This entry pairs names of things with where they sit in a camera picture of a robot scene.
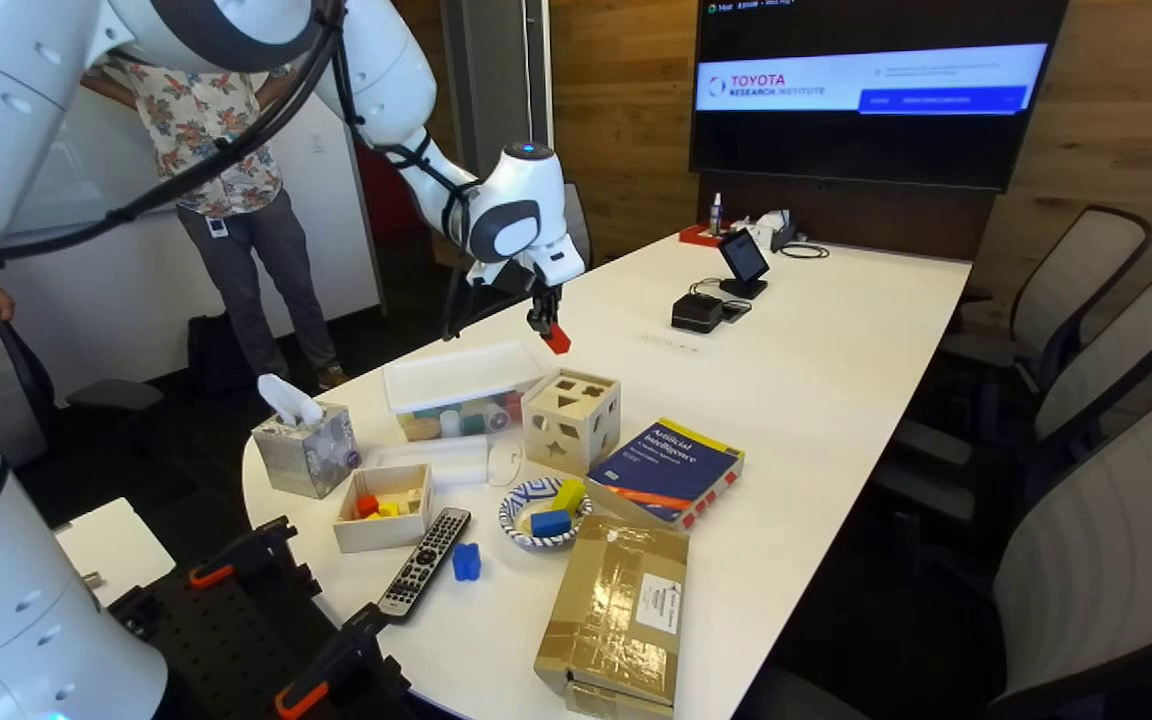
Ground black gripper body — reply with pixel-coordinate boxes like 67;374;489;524
489;250;570;320

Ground clear plastic container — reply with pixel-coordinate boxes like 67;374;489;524
381;343;551;447

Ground wooden shape sorter box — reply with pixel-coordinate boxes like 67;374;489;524
519;364;623;474

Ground black conference device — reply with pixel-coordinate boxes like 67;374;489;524
667;287;729;335

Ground red item with bottle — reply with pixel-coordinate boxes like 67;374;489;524
676;189;729;250

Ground yellow rectangular block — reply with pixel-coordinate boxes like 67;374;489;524
547;474;593;521

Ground small tablet on stand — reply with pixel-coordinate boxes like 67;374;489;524
714;224;775;300

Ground blue striped paper plate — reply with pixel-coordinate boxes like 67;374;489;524
498;473;593;554

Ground blue rectangular block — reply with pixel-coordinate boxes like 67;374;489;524
523;508;576;539

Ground blue clover-shaped block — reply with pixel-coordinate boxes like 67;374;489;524
450;539;489;588

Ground white tissue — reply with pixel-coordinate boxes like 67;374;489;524
254;367;327;432

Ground white tray with items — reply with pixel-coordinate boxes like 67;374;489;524
327;458;442;554

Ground grey patterned tissue box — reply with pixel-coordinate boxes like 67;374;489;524
249;399;369;503

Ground white remote control black buttons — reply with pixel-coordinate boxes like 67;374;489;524
372;503;477;623

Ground taped brown cardboard box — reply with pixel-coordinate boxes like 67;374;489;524
528;510;697;720

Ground person in floral shirt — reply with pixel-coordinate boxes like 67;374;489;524
76;46;350;390

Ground black mounting board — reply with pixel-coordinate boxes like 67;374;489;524
103;554;463;720

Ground white sheet on floor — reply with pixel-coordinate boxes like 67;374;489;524
48;491;181;610

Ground grey mesh office chair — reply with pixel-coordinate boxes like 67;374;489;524
867;272;1152;536
951;205;1152;394
754;385;1152;720

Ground cables and headset pile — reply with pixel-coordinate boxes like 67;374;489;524
744;205;838;264

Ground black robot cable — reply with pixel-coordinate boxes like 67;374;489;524
0;0;510;287

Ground black clamp orange handle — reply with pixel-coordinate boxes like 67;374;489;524
269;599;395;720
183;510;305;599

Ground wall-mounted tv screen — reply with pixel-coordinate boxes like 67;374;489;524
687;0;1075;192

